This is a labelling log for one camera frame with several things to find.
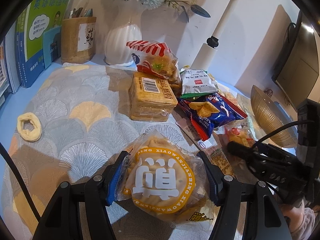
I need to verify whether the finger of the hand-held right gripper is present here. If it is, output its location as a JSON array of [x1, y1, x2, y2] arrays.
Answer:
[[227, 141, 297, 167]]

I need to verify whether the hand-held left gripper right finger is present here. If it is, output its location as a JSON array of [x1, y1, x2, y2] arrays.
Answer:
[[197, 151, 292, 240]]

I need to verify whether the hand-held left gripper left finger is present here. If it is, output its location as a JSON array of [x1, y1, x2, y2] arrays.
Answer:
[[31, 151, 129, 240]]

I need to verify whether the gold ribbed bowl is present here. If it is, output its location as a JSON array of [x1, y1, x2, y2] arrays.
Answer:
[[251, 85, 299, 148]]

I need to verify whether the yellow ring label snack packet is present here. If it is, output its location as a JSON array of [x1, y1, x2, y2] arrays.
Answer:
[[115, 133, 218, 229]]

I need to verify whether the blue chip packet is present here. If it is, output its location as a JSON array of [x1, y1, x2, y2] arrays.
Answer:
[[176, 94, 248, 140]]

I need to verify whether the cracker pack with barcode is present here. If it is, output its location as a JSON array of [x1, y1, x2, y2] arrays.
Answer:
[[129, 72, 178, 122]]

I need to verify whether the person's right forearm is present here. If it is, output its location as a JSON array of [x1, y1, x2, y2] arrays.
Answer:
[[281, 200, 320, 240]]

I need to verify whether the clear packet orange snack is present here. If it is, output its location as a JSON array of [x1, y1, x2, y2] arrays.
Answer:
[[224, 126, 256, 147]]

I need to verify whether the long packet green label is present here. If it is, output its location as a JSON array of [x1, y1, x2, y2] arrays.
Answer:
[[190, 140, 237, 178]]

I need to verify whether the dark monitor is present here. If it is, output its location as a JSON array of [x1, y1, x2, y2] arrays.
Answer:
[[271, 10, 320, 108]]

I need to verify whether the white green snack packet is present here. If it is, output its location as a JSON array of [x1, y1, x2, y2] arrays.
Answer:
[[180, 68, 219, 98]]

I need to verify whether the fan pattern tablecloth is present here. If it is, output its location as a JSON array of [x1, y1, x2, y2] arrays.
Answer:
[[0, 64, 253, 240]]

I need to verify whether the white desk lamp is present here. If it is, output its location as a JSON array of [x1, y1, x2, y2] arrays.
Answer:
[[194, 0, 242, 72]]

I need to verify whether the red striped snack bag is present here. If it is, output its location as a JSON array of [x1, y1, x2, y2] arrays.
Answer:
[[126, 40, 182, 85]]

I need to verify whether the white ribbed vase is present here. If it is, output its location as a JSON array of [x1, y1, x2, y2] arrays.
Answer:
[[104, 7, 143, 67]]

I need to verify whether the brown pen holder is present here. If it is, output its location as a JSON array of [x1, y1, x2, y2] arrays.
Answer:
[[61, 16, 97, 64]]

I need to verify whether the small blue booklet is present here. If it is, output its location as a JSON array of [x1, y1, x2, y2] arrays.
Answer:
[[42, 26, 63, 70]]

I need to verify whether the pale book stack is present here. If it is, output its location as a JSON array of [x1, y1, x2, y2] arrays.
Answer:
[[0, 36, 16, 103]]

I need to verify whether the blue spine book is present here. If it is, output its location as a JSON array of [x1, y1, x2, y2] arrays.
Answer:
[[14, 15, 25, 92]]

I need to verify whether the bunch of pens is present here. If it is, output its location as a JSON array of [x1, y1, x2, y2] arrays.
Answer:
[[69, 1, 94, 19]]

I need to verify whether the green cover book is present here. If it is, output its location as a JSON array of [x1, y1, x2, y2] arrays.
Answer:
[[21, 0, 78, 88]]

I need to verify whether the black cable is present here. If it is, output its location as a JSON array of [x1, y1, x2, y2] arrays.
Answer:
[[255, 119, 316, 145], [0, 144, 42, 220]]

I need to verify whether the cream fabric ring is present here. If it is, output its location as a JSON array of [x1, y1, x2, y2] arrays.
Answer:
[[17, 112, 42, 142]]

